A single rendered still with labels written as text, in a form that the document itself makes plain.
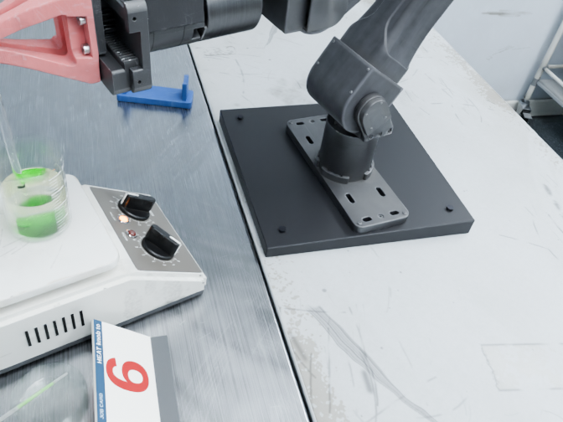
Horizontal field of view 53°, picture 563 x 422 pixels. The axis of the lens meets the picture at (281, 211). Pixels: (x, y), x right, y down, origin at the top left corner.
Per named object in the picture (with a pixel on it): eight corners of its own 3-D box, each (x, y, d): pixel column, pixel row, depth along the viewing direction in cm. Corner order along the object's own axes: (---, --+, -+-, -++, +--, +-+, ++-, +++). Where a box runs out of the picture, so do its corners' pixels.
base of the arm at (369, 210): (372, 180, 55) (431, 167, 58) (291, 73, 68) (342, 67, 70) (355, 234, 61) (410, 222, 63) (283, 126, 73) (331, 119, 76)
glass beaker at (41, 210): (31, 196, 49) (14, 119, 44) (88, 213, 48) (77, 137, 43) (-14, 242, 45) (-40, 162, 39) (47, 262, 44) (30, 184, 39)
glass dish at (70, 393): (100, 419, 44) (97, 405, 43) (27, 455, 41) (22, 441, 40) (75, 365, 47) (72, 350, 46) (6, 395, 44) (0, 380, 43)
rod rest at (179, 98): (193, 96, 79) (194, 74, 77) (190, 110, 77) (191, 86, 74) (121, 88, 78) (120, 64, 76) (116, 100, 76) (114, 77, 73)
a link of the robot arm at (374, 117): (365, 103, 54) (409, 91, 57) (315, 59, 59) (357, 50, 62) (353, 154, 59) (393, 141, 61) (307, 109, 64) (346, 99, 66)
